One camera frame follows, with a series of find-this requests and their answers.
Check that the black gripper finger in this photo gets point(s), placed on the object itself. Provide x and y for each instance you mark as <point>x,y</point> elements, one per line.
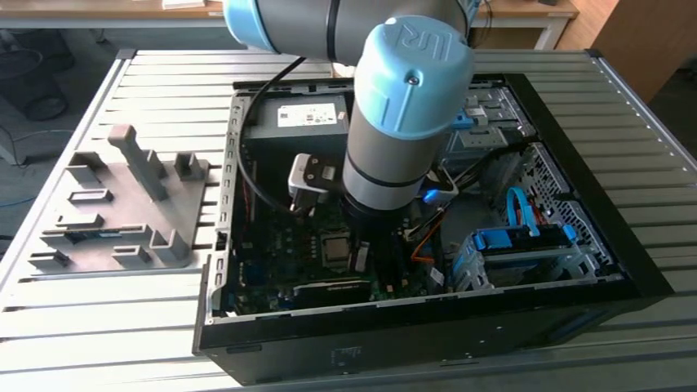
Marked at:
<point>362,256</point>

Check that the silver square CPU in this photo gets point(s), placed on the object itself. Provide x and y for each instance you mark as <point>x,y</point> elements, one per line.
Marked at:
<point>335,249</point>

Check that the black bin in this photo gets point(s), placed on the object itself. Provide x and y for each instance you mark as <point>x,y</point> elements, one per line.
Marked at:
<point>32,81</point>

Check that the brown wooden cabinet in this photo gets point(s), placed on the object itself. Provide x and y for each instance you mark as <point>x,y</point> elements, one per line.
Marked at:
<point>647,41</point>

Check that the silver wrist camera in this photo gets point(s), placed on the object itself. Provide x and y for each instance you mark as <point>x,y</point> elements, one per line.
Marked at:
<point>313,173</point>
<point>438,192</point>

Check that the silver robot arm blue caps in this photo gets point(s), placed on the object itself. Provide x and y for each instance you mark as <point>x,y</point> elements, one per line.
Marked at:
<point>391,122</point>

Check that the grey parts rack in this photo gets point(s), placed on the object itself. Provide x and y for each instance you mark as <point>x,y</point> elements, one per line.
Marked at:
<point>130,208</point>

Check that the black RAM stick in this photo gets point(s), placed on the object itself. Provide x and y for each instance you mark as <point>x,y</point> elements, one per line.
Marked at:
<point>397,265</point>

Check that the black graphics card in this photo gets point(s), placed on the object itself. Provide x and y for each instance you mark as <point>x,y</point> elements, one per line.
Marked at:
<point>329,289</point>

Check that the wooden desk white frame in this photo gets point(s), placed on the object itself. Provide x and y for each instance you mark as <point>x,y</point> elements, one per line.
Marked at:
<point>108,13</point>

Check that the blue drive carrier latch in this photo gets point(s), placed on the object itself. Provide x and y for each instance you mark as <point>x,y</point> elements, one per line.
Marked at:
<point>463,121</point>

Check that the green motherboard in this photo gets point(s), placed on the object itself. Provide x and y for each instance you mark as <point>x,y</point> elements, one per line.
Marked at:
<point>287,253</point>

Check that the grey metal drive cage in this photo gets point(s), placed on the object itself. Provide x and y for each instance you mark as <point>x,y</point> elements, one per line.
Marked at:
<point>489,139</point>

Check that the white box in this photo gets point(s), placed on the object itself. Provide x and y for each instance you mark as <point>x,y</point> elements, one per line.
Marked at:
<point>182,3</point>

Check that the metal disk bay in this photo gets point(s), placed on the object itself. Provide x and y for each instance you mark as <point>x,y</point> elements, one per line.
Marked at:
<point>543,265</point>

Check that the hard disk in blue carrier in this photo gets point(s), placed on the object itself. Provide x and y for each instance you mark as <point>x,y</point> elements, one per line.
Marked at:
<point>491,239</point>

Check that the black PC case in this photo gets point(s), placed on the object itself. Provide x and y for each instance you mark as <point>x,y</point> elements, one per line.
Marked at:
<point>381,347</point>

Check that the grey power supply unit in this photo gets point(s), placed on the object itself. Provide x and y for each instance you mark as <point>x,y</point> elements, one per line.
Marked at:
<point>293,134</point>

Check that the blue RAM stick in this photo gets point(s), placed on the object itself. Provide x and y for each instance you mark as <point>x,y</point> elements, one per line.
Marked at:
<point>89,235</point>

